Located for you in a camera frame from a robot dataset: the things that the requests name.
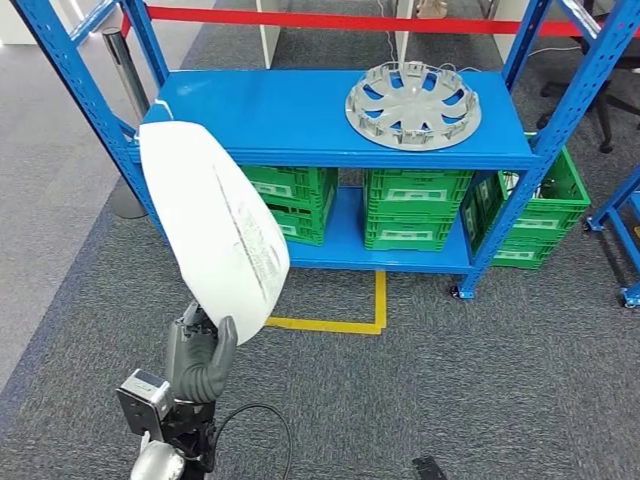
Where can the white curved plastic part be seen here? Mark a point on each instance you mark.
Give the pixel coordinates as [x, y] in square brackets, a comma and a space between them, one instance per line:
[210, 225]

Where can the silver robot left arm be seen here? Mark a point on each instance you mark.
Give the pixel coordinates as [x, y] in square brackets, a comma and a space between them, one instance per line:
[157, 464]

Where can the grey wheel hubcap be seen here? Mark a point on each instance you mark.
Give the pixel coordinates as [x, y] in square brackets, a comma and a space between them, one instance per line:
[415, 122]

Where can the white desk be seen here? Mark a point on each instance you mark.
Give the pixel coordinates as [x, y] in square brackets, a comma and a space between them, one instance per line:
[267, 33]
[510, 46]

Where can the red barrier belt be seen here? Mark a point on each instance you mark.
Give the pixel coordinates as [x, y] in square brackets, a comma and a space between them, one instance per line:
[324, 21]

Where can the black robot right foot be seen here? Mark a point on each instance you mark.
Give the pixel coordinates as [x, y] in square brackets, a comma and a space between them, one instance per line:
[429, 468]

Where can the person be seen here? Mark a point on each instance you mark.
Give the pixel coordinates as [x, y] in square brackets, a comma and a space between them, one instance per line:
[432, 8]

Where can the black office chair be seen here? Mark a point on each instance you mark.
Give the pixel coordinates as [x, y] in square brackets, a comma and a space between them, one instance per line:
[602, 106]

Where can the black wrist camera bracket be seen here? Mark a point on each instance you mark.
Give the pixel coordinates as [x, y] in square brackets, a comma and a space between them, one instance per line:
[192, 427]

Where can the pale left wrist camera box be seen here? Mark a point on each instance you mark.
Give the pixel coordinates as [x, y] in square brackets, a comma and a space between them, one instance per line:
[143, 404]

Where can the chrome stanchion post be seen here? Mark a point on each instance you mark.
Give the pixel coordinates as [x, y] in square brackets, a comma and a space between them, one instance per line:
[127, 73]

